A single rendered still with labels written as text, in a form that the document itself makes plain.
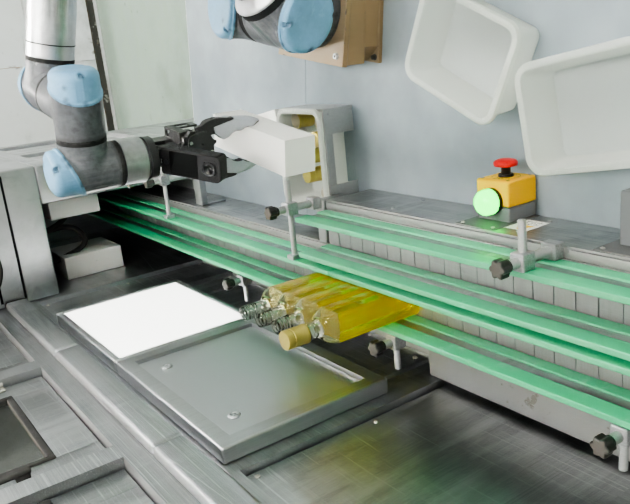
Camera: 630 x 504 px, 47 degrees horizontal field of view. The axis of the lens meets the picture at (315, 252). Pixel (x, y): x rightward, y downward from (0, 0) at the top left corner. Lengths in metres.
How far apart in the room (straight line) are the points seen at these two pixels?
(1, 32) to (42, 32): 3.73
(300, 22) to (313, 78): 0.48
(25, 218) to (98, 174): 1.02
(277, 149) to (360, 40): 0.37
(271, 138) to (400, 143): 0.38
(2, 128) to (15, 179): 2.81
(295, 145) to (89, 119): 0.32
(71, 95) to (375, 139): 0.69
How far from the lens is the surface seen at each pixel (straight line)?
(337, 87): 1.66
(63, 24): 1.25
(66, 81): 1.13
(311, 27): 1.28
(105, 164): 1.18
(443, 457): 1.19
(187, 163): 1.20
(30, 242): 2.19
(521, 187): 1.26
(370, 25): 1.50
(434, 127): 1.44
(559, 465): 1.18
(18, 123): 4.98
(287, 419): 1.24
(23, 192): 2.17
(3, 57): 4.97
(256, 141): 1.26
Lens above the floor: 1.73
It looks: 32 degrees down
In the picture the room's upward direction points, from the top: 106 degrees counter-clockwise
